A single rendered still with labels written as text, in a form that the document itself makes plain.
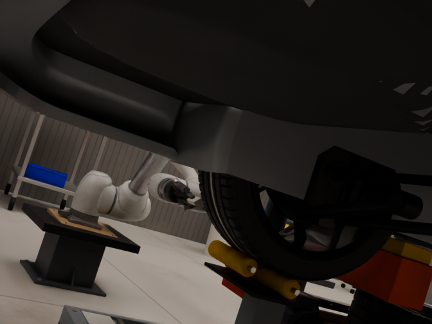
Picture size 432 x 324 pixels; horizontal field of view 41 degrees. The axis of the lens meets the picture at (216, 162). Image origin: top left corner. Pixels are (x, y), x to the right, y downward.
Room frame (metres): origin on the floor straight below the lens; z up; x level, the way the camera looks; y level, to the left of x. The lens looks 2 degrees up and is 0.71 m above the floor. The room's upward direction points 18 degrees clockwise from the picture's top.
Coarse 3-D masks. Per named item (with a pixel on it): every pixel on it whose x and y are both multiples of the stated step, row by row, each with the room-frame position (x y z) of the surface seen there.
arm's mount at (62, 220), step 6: (48, 210) 3.05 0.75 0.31; (54, 210) 3.06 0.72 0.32; (54, 216) 2.94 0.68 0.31; (60, 216) 2.97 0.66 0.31; (60, 222) 2.82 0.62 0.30; (66, 222) 2.84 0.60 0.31; (84, 228) 2.88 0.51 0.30; (90, 228) 2.94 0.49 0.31; (102, 228) 3.06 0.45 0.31; (102, 234) 2.91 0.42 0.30; (108, 234) 2.96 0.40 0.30
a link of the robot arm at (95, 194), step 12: (84, 180) 2.97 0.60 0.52; (96, 180) 2.95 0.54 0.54; (108, 180) 2.99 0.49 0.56; (84, 192) 2.94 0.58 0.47; (96, 192) 2.95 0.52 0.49; (108, 192) 2.98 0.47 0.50; (72, 204) 2.98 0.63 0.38; (84, 204) 2.94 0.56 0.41; (96, 204) 2.96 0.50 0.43; (108, 204) 2.99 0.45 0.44; (96, 216) 2.99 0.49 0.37
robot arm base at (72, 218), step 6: (60, 210) 2.95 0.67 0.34; (66, 210) 2.98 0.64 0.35; (72, 210) 2.97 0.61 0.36; (66, 216) 2.97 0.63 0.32; (72, 216) 2.95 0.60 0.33; (78, 216) 2.95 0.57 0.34; (84, 216) 2.95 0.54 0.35; (90, 216) 2.96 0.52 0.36; (72, 222) 2.91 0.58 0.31; (78, 222) 2.93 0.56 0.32; (84, 222) 2.95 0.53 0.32; (90, 222) 2.97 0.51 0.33; (96, 222) 3.01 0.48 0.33; (96, 228) 2.98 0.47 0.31
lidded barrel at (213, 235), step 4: (212, 224) 5.99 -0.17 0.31; (212, 228) 5.97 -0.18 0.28; (212, 232) 5.95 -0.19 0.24; (216, 232) 5.90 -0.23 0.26; (208, 236) 6.02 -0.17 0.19; (212, 236) 5.94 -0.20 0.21; (216, 236) 5.90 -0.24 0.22; (220, 236) 5.87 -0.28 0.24; (208, 240) 5.99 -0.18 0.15; (212, 240) 5.92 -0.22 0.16; (220, 240) 5.86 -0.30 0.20; (224, 240) 5.85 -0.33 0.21; (208, 244) 5.97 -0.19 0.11; (228, 244) 5.84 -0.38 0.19; (204, 252) 6.01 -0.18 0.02
